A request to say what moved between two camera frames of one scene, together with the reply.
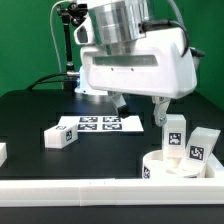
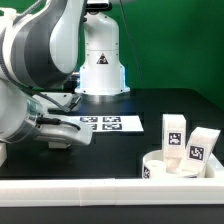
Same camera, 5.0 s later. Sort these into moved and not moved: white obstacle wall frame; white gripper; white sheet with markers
Moved: white gripper
Not moved: white obstacle wall frame; white sheet with markers
